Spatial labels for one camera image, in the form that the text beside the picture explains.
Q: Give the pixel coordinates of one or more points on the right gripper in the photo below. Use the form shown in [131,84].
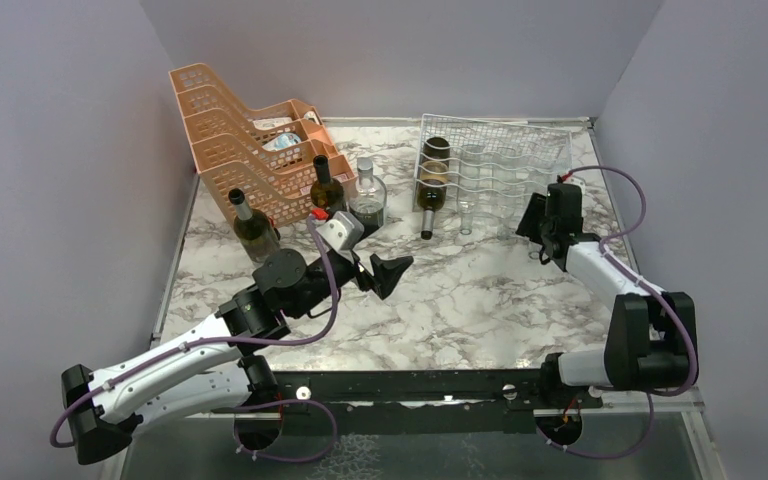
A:
[528,226]

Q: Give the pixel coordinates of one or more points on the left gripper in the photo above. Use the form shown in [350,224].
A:
[386,273]

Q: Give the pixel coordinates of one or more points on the clear tall glass bottle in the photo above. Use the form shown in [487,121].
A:
[508,176]

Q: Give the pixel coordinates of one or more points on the clear round bottle silver cap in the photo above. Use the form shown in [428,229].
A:
[369,200]

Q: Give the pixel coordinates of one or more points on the clear square glass bottle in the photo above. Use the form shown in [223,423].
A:
[469,171]

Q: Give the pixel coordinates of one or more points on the green wine bottle black cap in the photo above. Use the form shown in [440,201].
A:
[326,192]

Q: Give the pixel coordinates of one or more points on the dark labelled wine bottle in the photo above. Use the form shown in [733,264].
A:
[432,180]

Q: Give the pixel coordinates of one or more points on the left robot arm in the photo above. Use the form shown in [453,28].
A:
[215,363]

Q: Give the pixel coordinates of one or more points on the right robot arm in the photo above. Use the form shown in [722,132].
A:
[651,340]

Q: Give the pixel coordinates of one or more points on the green wine bottle silver neck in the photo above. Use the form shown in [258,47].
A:
[253,228]

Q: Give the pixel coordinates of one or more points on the orange plastic file rack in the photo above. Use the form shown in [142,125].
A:
[228,150]

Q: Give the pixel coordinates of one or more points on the blue white packet in rack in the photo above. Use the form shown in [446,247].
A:
[282,141]

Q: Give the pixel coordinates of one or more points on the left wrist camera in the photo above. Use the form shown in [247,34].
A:
[342,232]

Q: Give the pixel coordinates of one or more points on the white wire wine rack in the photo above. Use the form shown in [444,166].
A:
[484,172]

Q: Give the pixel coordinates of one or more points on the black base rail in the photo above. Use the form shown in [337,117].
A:
[510,401]

